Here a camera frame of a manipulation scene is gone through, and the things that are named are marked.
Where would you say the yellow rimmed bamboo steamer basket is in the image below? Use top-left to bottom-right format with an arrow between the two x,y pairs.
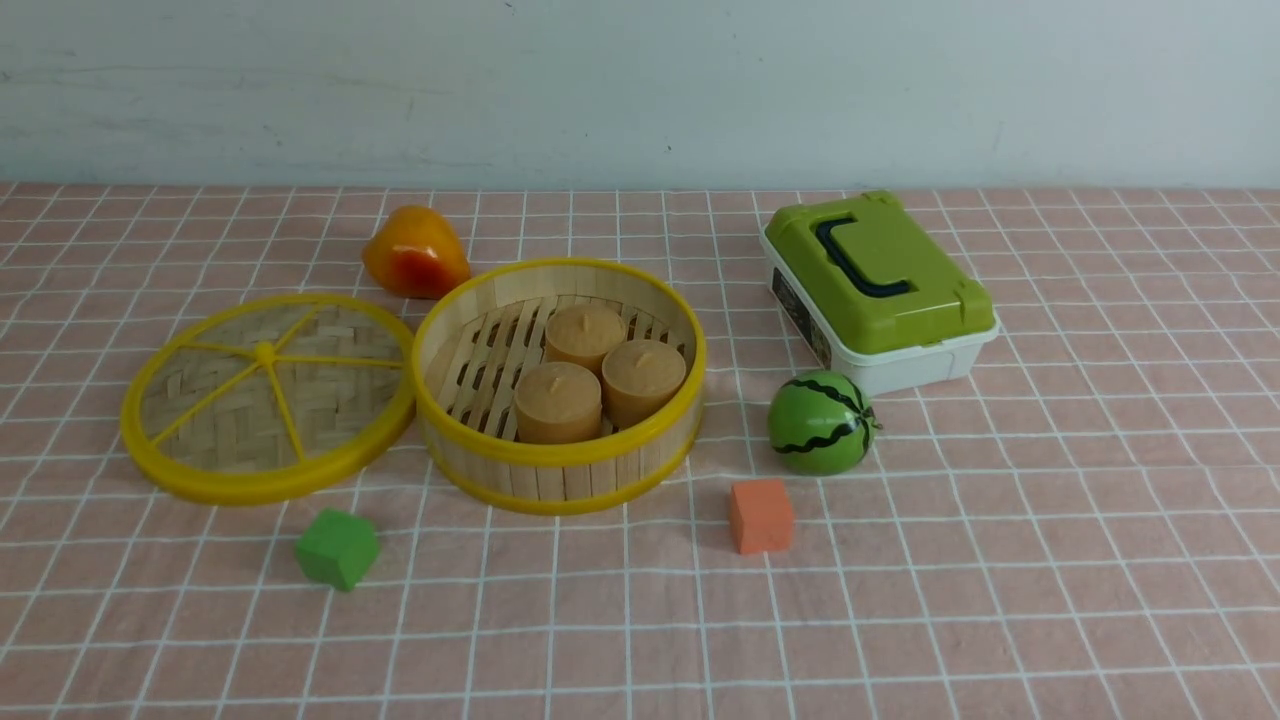
411,258 -> 707,515

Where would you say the orange foam cube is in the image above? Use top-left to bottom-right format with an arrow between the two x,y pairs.
728,478 -> 795,555

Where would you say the orange yellow toy mango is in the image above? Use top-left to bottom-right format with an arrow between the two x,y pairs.
362,205 -> 472,300

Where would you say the green foam cube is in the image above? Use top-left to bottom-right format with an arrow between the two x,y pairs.
294,509 -> 381,592

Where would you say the tan steamed bun front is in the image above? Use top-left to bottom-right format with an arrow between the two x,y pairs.
513,361 -> 603,445

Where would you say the tan steamed bun back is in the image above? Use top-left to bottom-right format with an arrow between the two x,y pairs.
544,304 -> 627,377

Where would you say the green toy watermelon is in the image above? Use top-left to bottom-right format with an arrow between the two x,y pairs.
767,370 -> 882,477

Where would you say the pink checkered tablecloth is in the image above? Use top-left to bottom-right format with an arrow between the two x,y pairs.
1,182 -> 1279,719

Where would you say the green lidded white plastic box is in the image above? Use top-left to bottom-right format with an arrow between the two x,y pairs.
762,191 -> 1001,396

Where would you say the yellow woven bamboo steamer lid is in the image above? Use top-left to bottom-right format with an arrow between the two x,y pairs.
120,293 -> 415,506

